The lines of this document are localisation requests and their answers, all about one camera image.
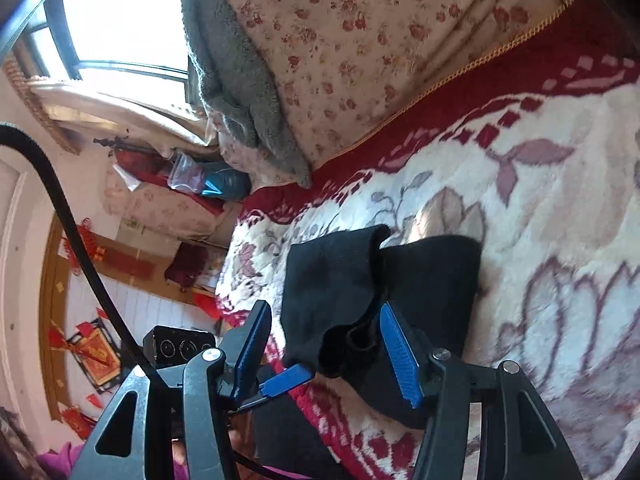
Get black pants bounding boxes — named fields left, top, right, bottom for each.
left=280, top=224, right=482, bottom=429

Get left forearm pink sleeve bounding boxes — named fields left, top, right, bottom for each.
left=34, top=441, right=312, bottom=480

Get red gold framed picture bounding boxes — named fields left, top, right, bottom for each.
left=66, top=318, right=122, bottom=393

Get teal bag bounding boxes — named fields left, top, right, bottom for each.
left=200, top=162, right=252, bottom=202

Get red chinese knot decoration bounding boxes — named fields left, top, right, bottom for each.
left=60, top=216, right=106, bottom=276

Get clear plastic bag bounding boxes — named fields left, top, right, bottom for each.
left=167, top=152, right=205, bottom=194

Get beige window curtain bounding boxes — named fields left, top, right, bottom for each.
left=26, top=77, right=218, bottom=158

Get red white floral fleece blanket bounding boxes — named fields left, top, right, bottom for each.
left=216, top=0, right=639, bottom=479

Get grey fleece garment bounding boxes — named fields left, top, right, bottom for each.
left=181, top=0, right=311, bottom=188

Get beige floral quilt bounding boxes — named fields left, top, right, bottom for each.
left=228, top=0, right=568, bottom=166

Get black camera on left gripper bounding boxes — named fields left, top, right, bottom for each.
left=142, top=325, right=216, bottom=368

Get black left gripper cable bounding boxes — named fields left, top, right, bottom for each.
left=226, top=408, right=286, bottom=480

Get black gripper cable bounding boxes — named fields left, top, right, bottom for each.
left=226, top=408, right=286, bottom=480
left=0, top=122, right=166, bottom=386

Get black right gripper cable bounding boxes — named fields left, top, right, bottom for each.
left=0, top=122, right=166, bottom=386

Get window with dark frame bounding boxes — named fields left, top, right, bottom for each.
left=14, top=0, right=189, bottom=104

